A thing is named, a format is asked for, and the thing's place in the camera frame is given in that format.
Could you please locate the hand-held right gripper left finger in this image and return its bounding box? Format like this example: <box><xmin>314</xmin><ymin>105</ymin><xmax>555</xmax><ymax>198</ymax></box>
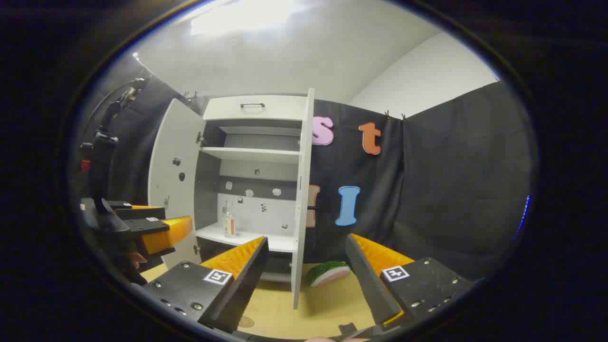
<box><xmin>142</xmin><ymin>236</ymin><xmax>269</xmax><ymax>333</ymax></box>

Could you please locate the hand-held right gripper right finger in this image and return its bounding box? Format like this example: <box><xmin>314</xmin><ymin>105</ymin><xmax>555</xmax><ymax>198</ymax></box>
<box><xmin>344</xmin><ymin>233</ymin><xmax>475</xmax><ymax>328</ymax></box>

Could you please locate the white cabinet door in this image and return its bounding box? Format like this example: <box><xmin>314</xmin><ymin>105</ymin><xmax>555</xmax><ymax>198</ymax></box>
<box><xmin>148</xmin><ymin>98</ymin><xmax>207</xmax><ymax>269</ymax></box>
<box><xmin>291</xmin><ymin>88</ymin><xmax>318</xmax><ymax>310</ymax></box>

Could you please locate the clear glass bottle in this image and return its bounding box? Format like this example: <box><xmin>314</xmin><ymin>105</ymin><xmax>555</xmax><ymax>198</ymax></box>
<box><xmin>222</xmin><ymin>200</ymin><xmax>237</xmax><ymax>238</ymax></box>

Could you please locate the white cabinet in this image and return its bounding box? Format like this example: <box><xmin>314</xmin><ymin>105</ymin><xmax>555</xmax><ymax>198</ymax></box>
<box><xmin>194</xmin><ymin>94</ymin><xmax>309</xmax><ymax>283</ymax></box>

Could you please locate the watermelon slice toy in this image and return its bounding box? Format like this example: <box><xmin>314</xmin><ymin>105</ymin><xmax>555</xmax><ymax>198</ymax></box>
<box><xmin>305</xmin><ymin>261</ymin><xmax>352</xmax><ymax>287</ymax></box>

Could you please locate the black backdrop cloth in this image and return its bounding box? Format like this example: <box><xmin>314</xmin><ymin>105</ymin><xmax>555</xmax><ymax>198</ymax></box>
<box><xmin>78</xmin><ymin>52</ymin><xmax>532</xmax><ymax>282</ymax></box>

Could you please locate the black cable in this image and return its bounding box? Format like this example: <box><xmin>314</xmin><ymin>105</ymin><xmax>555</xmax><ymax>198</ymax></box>
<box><xmin>89</xmin><ymin>78</ymin><xmax>145</xmax><ymax>131</ymax></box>

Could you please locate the white drawer with black handle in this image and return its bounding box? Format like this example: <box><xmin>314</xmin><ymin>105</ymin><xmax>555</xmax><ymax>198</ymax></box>
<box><xmin>202</xmin><ymin>94</ymin><xmax>309</xmax><ymax>122</ymax></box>

